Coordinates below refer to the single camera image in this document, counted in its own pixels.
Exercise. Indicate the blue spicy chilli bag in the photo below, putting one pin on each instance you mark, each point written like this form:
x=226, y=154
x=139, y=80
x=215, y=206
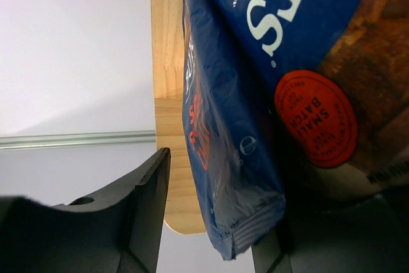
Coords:
x=228, y=132
x=337, y=73

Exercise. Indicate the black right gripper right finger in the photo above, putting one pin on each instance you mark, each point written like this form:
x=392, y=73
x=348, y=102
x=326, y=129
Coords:
x=366, y=236

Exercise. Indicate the wooden two-tier shelf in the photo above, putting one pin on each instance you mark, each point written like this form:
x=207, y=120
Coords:
x=182, y=213

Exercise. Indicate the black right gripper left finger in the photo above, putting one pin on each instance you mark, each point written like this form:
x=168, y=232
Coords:
x=114, y=229

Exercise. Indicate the aluminium frame post right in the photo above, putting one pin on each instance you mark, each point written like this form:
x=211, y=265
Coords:
x=76, y=140

